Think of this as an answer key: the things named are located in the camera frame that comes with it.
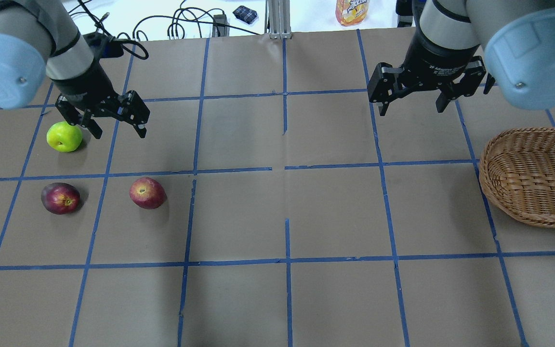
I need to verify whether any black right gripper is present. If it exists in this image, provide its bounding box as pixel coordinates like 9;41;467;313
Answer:
367;19;487;116

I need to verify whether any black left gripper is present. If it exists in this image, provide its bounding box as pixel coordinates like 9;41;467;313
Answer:
52;62;150;140

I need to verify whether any red yellow apple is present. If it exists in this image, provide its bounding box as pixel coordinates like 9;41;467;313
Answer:
129;176;167;210

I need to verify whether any dark red apple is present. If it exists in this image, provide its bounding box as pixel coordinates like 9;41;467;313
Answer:
40;182;81;215

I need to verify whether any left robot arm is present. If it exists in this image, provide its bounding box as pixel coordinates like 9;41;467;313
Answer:
0;0;150;139

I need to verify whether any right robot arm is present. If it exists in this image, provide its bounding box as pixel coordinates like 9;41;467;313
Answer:
367;0;555;116

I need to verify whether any wicker basket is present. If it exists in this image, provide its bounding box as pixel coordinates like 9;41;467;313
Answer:
479;127;555;228

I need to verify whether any green apple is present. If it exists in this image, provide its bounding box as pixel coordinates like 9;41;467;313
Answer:
46;121;83;152

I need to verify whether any orange juice bottle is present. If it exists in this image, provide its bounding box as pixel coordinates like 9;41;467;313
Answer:
335;0;370;27

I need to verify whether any black power adapter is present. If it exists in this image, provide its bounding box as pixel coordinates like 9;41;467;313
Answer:
211;14;229;37

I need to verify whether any dark blue checkered pouch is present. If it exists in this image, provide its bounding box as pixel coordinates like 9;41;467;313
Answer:
233;6;258;25

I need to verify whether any black cable bundle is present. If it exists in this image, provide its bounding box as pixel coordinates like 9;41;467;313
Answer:
66;0;271;61

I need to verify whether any aluminium frame post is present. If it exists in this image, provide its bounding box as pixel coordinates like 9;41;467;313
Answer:
265;0;291;40

